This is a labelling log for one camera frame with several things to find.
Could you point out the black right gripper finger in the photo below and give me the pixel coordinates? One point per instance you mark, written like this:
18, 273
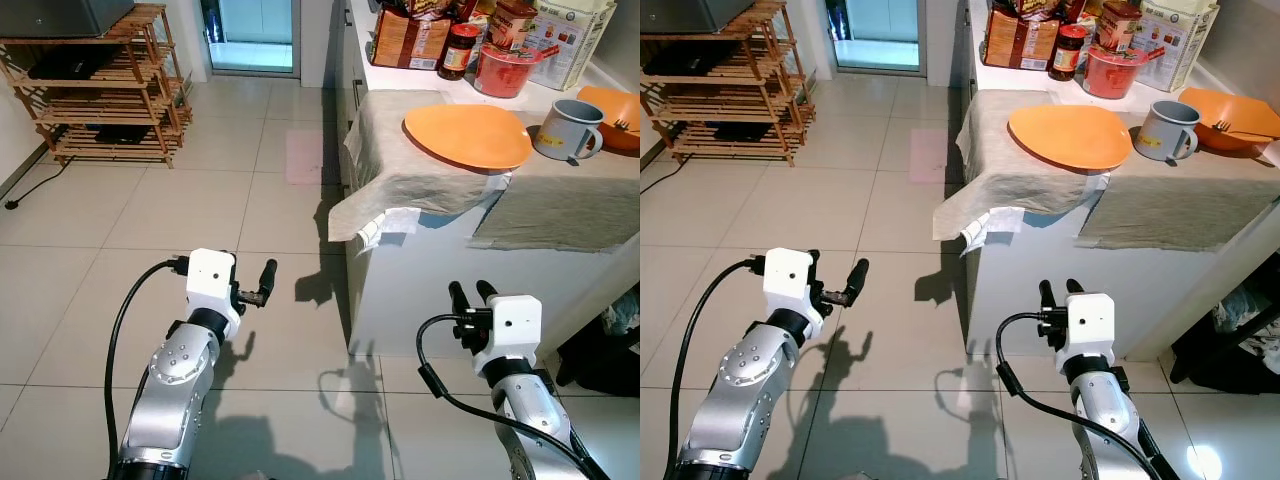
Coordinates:
486, 291
1073, 288
1046, 297
458, 298

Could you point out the grey mug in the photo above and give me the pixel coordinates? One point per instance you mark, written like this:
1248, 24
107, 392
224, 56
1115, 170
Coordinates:
562, 132
1160, 133

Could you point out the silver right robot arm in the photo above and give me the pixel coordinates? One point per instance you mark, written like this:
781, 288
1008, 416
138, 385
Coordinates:
530, 430
1100, 430

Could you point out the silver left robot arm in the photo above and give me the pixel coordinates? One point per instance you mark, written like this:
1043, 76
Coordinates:
175, 390
735, 390

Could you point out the white counter cabinet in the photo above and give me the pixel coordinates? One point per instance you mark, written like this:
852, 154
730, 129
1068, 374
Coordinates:
1050, 280
430, 290

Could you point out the grey-green tablecloth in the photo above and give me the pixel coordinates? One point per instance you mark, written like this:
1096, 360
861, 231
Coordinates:
1170, 205
560, 200

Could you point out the pink floor mat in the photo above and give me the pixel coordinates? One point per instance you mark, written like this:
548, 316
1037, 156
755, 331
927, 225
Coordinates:
928, 158
305, 158

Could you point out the orange plate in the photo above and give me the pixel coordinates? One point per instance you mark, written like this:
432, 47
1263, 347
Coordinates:
468, 135
1070, 137

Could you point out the wooden shelf rack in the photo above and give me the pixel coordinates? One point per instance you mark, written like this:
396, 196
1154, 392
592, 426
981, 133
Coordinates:
120, 105
745, 105

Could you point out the fork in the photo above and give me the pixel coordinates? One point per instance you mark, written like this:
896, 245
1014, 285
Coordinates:
622, 125
1235, 130

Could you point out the red plastic pot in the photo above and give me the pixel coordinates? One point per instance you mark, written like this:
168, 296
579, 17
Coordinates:
1110, 73
500, 72

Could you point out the glass door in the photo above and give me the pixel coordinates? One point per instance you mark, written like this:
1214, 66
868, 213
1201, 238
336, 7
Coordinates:
250, 30
878, 28

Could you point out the orange bowl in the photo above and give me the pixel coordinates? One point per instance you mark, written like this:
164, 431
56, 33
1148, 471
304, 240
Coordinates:
620, 105
1235, 110

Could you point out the dark sauce jar red lid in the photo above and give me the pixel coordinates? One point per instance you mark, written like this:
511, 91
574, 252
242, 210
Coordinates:
459, 52
1067, 53

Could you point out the brown food packet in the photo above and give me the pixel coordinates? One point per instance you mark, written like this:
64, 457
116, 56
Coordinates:
1018, 40
405, 40

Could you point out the brown jar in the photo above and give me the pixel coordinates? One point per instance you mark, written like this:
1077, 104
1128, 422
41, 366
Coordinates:
512, 25
1118, 25

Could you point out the large white printed bag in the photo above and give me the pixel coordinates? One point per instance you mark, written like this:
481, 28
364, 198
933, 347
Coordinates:
1185, 40
580, 35

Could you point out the black microwave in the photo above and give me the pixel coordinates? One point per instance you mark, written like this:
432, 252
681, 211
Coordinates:
690, 13
60, 15

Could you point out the red yellow food packet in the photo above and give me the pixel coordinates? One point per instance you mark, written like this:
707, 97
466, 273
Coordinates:
430, 8
1045, 9

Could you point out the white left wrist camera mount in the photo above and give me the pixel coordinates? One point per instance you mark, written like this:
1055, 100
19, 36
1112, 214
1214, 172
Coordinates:
788, 285
210, 285

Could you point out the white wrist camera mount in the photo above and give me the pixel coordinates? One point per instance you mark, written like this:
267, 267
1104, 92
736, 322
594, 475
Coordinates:
788, 285
512, 330
1090, 330
210, 285

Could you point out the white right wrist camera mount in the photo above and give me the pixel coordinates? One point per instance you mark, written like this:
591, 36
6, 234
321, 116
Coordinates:
512, 330
1090, 330

